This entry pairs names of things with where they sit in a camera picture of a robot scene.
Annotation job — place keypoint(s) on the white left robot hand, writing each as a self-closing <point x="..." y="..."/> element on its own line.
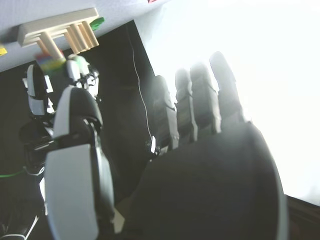
<point x="200" y="187"/>

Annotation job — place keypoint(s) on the multicoloured rainbow block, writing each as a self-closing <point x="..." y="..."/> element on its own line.
<point x="48" y="63"/>

